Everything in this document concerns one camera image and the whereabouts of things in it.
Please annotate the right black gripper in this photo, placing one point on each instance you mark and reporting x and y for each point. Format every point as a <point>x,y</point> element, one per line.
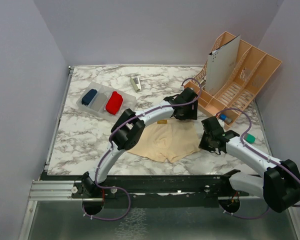
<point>203,145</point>

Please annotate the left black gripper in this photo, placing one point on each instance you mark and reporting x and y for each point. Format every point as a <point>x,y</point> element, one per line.
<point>191,114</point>

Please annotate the beige underwear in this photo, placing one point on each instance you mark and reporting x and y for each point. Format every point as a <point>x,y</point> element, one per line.
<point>167,140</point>

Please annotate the red boxer underwear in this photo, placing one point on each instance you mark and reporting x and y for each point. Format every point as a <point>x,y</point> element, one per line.
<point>114,103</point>

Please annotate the clear plastic storage box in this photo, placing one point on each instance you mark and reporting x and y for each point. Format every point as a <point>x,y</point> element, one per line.
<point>129,102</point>

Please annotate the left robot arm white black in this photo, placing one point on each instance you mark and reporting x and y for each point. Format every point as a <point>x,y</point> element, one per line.
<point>128,130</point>

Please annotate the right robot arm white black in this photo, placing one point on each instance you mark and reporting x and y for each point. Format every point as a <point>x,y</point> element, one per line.
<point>279,180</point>

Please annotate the grey rolled underwear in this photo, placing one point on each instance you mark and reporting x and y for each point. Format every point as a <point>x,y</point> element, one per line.
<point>99,103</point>

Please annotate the navy rolled underwear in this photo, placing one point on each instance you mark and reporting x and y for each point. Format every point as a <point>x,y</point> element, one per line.
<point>88,97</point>

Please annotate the blue capped small bottle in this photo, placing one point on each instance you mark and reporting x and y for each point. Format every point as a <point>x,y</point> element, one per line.
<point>226,119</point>

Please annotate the green grey eraser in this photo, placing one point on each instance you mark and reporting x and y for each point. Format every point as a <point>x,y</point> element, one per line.
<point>249,138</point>

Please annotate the white folder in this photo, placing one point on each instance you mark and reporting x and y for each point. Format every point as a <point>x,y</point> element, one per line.
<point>221,63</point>

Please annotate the peach desk organizer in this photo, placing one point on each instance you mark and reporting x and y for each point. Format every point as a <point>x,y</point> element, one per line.
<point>253,68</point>

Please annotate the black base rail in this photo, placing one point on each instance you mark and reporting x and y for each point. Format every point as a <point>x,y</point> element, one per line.
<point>141,191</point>

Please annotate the aluminium frame rail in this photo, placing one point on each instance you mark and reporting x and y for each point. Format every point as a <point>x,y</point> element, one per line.
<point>77,141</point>

